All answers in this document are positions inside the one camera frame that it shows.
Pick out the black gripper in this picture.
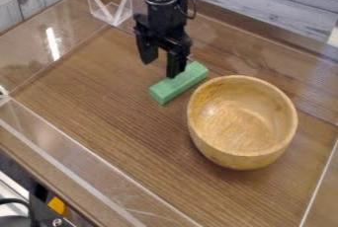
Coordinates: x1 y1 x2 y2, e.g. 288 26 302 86
133 14 191 79

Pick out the green rectangular block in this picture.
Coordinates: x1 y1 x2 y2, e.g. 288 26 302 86
149 61 208 105

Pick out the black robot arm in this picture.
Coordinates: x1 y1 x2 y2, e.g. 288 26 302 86
133 0 195 79

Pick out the brown wooden bowl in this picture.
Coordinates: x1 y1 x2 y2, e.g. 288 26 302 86
187 75 298 171

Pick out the yellow and black device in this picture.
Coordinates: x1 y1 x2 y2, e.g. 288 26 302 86
32 184 93 227

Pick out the clear acrylic corner bracket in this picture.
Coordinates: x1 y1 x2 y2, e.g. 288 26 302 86
87 0 132 27

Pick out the clear acrylic tray wall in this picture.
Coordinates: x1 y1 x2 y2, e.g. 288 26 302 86
0 86 202 227

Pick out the black cable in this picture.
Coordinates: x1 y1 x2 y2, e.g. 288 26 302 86
0 198 37 227

